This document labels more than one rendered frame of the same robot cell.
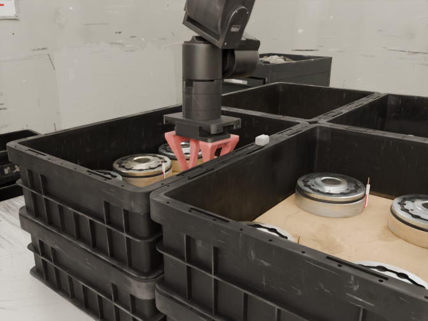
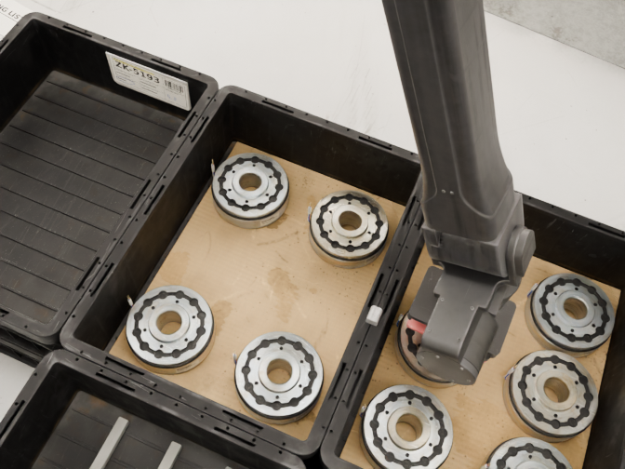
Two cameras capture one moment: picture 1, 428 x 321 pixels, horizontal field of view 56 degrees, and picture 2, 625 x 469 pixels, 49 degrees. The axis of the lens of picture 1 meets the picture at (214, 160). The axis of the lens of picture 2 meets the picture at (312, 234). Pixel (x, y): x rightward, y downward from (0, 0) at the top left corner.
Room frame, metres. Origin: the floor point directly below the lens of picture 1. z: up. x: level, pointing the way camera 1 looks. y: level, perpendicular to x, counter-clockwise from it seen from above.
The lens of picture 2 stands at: (0.80, -0.25, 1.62)
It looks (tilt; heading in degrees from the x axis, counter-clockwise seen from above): 61 degrees down; 159
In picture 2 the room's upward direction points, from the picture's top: 7 degrees clockwise
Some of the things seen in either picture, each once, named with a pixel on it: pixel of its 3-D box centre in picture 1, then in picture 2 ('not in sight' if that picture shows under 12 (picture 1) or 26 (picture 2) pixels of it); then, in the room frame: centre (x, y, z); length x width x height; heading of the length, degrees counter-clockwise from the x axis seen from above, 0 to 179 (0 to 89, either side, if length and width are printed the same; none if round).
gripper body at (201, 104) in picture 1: (201, 104); (467, 302); (0.59, 0.02, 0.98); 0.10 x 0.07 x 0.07; 49
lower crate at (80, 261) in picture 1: (174, 226); not in sight; (0.63, 0.07, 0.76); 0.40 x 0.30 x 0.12; 142
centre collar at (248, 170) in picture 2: not in sight; (250, 182); (0.32, -0.15, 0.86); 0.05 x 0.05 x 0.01
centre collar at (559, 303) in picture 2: not in sight; (575, 308); (0.59, 0.19, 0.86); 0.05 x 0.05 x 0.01
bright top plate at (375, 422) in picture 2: not in sight; (407, 429); (0.67, -0.05, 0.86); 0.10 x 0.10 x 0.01
